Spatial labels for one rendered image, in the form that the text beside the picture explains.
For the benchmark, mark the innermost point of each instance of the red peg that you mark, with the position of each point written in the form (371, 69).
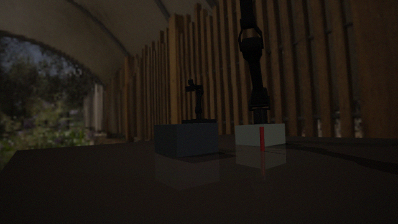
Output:
(262, 145)

